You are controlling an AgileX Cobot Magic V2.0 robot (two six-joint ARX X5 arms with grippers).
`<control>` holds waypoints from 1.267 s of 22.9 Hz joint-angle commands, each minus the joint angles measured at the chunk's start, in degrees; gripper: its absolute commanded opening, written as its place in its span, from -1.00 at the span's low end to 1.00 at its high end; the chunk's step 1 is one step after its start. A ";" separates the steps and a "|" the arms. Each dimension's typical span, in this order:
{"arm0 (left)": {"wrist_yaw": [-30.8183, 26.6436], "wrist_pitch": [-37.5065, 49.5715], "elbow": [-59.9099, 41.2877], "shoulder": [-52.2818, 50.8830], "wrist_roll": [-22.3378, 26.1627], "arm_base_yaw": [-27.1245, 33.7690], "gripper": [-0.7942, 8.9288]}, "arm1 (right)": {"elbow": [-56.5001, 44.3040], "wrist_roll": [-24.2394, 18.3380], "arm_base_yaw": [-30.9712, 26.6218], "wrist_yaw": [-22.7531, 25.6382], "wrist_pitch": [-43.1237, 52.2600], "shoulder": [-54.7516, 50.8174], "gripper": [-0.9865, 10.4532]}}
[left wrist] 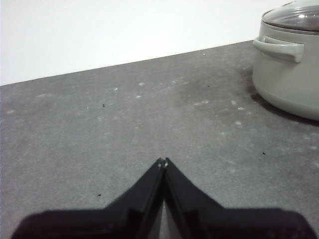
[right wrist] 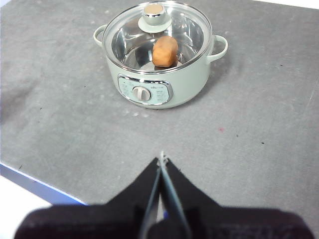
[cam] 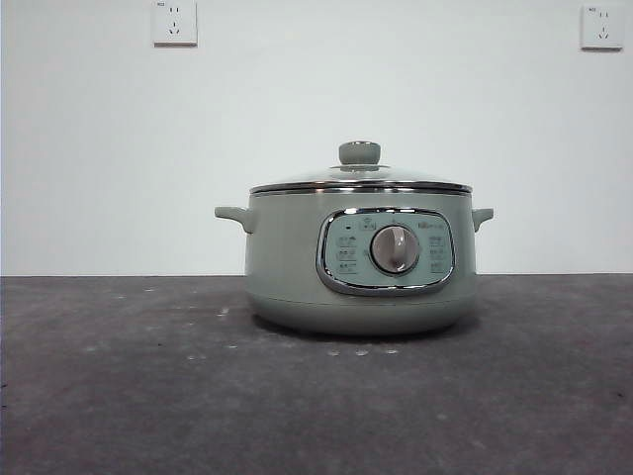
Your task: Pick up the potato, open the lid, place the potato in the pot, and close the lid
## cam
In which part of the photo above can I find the pale green electric pot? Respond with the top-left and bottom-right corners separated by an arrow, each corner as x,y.
214,185 -> 495,337

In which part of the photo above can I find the white wall socket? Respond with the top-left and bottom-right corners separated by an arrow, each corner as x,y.
151,0 -> 199,48
580,3 -> 624,51

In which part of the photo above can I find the glass lid with green knob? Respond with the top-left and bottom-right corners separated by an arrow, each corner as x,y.
249,141 -> 474,195

